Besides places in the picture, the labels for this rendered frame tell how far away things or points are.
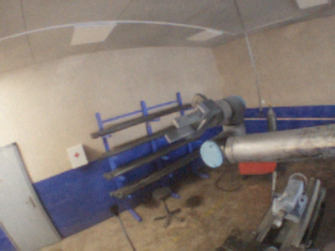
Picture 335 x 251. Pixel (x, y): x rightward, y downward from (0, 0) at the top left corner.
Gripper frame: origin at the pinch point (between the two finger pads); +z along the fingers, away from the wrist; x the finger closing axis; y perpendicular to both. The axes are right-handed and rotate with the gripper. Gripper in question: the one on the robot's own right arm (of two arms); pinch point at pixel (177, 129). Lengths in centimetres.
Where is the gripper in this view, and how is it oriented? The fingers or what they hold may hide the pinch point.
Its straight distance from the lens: 48.5
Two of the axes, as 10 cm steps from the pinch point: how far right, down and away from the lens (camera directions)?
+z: -7.8, 2.8, -5.6
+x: -3.0, 6.2, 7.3
